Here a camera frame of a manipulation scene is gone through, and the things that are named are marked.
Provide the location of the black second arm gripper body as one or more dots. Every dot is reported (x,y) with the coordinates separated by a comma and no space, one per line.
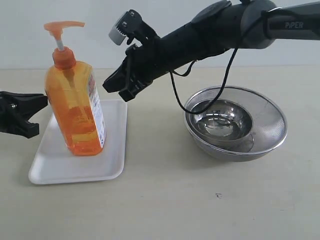
(145,63)

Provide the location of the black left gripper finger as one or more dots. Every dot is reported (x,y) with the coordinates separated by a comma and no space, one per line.
(23,105)

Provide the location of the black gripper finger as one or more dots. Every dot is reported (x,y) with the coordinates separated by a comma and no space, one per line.
(118,79)
(134,88)

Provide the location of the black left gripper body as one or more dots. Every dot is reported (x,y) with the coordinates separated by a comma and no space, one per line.
(19,126)

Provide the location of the orange pump soap bottle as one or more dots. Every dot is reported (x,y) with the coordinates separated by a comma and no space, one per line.
(71,89)

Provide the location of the grey black second robot arm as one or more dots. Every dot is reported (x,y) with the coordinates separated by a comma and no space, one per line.
(252,24)

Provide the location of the small stainless steel bowl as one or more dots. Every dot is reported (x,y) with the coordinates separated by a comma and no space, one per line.
(225,124)

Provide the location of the steel mesh colander bowl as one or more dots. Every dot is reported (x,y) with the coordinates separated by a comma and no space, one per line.
(269,130)

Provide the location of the white rectangular foam tray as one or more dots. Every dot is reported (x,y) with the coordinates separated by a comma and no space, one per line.
(54,164)

